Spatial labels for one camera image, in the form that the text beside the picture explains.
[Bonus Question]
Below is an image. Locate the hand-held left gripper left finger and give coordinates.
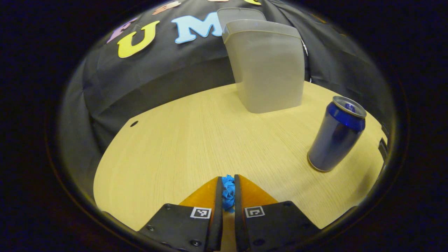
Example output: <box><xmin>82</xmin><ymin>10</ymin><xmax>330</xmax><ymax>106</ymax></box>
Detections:
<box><xmin>138</xmin><ymin>176</ymin><xmax>223</xmax><ymax>252</ymax></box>

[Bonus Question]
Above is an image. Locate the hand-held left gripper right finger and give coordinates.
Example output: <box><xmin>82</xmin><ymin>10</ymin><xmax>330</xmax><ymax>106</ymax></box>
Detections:
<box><xmin>234</xmin><ymin>174</ymin><xmax>321</xmax><ymax>252</ymax></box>

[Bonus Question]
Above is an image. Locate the blue paper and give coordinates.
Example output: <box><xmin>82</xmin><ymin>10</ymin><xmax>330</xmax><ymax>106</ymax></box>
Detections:
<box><xmin>222</xmin><ymin>175</ymin><xmax>236</xmax><ymax>213</ymax></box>

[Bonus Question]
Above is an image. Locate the blue pop can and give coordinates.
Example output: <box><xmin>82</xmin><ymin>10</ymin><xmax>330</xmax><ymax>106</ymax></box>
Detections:
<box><xmin>307</xmin><ymin>96</ymin><xmax>367</xmax><ymax>172</ymax></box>

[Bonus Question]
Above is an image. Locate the white desktop garbage bin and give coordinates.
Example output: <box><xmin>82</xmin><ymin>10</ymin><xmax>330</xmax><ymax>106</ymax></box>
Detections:
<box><xmin>217</xmin><ymin>8</ymin><xmax>305</xmax><ymax>114</ymax></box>

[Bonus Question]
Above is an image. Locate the black backdrop cloth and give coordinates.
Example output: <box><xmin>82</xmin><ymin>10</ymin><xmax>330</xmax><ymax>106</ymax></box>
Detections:
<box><xmin>58</xmin><ymin>0</ymin><xmax>396</xmax><ymax>200</ymax></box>

